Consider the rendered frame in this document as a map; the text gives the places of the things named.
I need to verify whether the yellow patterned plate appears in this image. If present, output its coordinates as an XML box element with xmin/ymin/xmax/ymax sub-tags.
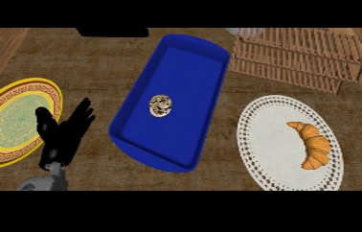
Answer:
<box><xmin>0</xmin><ymin>77</ymin><xmax>65</xmax><ymax>169</ymax></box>

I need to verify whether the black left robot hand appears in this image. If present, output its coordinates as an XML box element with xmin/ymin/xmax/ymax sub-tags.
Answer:
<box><xmin>34</xmin><ymin>97</ymin><xmax>97</xmax><ymax>173</ymax></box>

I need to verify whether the blue rectangular tray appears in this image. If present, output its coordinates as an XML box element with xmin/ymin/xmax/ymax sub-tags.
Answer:
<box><xmin>108</xmin><ymin>34</ymin><xmax>232</xmax><ymax>174</ymax></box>

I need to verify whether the golden croissant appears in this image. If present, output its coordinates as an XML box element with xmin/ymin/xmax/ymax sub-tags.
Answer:
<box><xmin>285</xmin><ymin>121</ymin><xmax>332</xmax><ymax>171</ymax></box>

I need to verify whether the speckled round cookie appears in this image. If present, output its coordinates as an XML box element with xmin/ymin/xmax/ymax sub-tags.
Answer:
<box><xmin>147</xmin><ymin>93</ymin><xmax>174</xmax><ymax>119</ymax></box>

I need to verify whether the white lace round placemat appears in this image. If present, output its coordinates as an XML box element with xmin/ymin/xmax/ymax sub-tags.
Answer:
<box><xmin>236</xmin><ymin>94</ymin><xmax>345</xmax><ymax>192</ymax></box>

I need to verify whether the brown wooden slatted shelf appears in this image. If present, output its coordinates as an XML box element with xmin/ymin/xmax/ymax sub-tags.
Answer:
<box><xmin>227</xmin><ymin>28</ymin><xmax>362</xmax><ymax>94</ymax></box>

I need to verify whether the white round object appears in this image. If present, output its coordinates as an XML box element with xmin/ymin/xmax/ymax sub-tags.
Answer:
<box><xmin>224</xmin><ymin>28</ymin><xmax>263</xmax><ymax>37</ymax></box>

